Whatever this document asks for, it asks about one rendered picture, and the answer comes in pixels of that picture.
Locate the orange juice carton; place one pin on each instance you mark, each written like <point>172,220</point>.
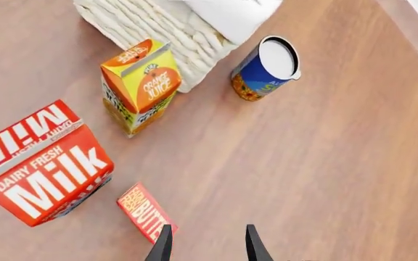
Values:
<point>140,87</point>

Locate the blue soup tin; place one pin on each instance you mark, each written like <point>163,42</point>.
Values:
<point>265,69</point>

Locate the white woven basket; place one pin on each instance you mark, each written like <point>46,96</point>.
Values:
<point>165,35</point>

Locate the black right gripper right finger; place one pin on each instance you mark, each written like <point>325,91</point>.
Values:
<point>255,246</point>

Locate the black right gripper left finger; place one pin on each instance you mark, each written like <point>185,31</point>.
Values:
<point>162,247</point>

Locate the red butter box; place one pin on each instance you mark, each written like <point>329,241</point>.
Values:
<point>143,210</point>

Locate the red milk carton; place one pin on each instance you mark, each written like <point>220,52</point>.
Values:
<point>42,171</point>

